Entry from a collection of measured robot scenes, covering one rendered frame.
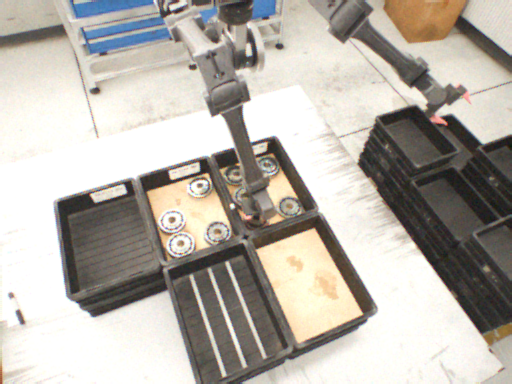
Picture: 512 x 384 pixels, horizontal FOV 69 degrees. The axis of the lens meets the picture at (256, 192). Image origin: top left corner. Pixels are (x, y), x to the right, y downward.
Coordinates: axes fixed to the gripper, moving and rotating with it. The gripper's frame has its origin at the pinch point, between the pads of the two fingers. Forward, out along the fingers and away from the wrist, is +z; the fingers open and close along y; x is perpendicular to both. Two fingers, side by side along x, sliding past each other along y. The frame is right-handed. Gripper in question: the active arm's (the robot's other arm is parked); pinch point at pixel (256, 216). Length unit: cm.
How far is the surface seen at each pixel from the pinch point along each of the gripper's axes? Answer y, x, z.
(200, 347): -30.7, -38.8, 3.9
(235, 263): -12.3, -14.4, 4.1
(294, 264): 8.2, -20.9, 4.0
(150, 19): -18, 200, 38
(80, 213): -65, 22, 4
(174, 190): -27.8, 23.0, 4.0
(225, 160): -4.6, 28.9, -0.5
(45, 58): -111, 245, 87
